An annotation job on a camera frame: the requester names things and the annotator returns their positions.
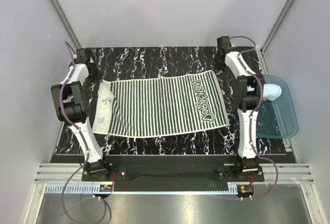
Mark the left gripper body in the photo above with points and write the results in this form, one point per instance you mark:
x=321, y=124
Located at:
x=95, y=75

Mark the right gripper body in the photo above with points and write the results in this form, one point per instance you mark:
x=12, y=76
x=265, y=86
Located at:
x=219, y=62

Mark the green white striped towel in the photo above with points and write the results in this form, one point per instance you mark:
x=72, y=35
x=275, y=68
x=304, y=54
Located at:
x=166, y=106

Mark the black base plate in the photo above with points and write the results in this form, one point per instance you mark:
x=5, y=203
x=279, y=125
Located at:
x=148, y=173

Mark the light blue towel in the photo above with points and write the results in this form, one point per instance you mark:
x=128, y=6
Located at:
x=271, y=92

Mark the blue transparent plastic bin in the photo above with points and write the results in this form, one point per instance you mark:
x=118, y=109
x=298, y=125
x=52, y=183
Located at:
x=277, y=119

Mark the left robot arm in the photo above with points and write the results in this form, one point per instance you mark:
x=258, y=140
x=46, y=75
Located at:
x=72, y=107

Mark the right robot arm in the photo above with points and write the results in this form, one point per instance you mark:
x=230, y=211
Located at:
x=247, y=99

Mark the black marbled table mat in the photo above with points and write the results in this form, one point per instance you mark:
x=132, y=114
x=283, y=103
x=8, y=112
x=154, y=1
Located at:
x=121, y=63

